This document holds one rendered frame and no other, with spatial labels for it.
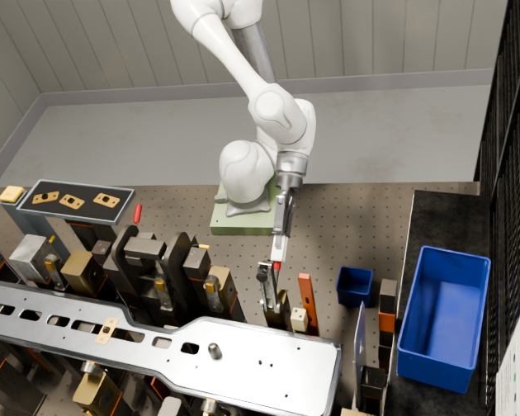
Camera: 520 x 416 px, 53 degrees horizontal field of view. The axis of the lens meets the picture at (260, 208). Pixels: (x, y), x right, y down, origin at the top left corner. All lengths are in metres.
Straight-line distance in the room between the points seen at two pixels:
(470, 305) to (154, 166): 2.58
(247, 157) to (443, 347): 0.95
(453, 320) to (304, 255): 0.72
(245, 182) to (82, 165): 2.11
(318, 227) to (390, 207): 0.29
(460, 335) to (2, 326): 1.31
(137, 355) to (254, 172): 0.80
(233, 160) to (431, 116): 2.00
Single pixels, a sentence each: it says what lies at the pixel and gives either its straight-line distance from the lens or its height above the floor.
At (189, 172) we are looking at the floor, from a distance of 3.47.
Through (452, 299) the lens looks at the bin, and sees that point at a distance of 1.47.
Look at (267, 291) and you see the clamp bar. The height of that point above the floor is 1.11.
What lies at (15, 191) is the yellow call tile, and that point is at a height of 1.16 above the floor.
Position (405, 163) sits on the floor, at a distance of 3.30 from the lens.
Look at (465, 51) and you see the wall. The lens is 3.80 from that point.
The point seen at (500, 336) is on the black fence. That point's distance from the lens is 1.29.
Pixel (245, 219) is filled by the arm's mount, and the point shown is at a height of 0.75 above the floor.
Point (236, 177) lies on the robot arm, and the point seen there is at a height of 0.96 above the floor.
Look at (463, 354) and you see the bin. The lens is 1.39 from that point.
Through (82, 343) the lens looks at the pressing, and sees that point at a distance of 1.62.
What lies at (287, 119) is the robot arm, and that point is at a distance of 1.27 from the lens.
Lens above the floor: 2.26
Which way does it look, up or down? 46 degrees down
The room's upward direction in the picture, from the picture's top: 13 degrees counter-clockwise
